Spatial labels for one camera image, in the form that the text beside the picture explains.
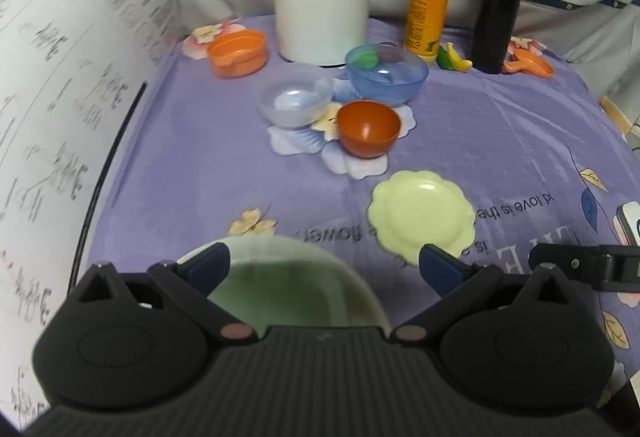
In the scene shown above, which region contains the white round plate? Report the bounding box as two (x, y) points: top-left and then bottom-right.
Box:
(208, 235), (390, 335)

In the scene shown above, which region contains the pale yellow scalloped plate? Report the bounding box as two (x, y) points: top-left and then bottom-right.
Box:
(367, 170), (476, 266)

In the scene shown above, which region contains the red orange small bowl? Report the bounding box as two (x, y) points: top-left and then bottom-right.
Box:
(336, 100), (401, 158)

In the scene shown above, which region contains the clear plastic bowl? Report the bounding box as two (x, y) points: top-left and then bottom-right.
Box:
(257, 63), (334, 129)

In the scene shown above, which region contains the blue transparent bowl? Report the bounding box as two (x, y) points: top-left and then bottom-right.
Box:
(345, 44), (430, 106)

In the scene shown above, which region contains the green square plate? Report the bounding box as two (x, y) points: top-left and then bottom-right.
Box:
(208, 259), (390, 335)

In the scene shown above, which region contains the white panda box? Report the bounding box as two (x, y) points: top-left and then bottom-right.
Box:
(616, 201), (640, 246)

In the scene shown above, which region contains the purple floral tablecloth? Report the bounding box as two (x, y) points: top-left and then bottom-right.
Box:
(86, 13), (640, 408)

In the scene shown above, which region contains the toy banana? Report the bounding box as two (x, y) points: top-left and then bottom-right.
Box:
(446, 42), (473, 73)

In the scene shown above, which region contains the green toy cucumber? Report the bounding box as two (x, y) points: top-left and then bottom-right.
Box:
(436, 46), (454, 71)

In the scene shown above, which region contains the orange toy pan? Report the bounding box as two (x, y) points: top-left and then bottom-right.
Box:
(503, 49), (555, 79)

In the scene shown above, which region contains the orange cup with spout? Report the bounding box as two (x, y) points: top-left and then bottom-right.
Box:
(207, 30), (269, 78)

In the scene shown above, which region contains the green toy vegetable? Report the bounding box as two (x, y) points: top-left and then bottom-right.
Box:
(352, 50), (380, 71)

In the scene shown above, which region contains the white instruction sheet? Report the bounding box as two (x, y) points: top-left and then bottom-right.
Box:
(1, 0), (181, 428)

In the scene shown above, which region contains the black thermos flask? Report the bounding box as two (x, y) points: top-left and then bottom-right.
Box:
(471, 0), (521, 74)

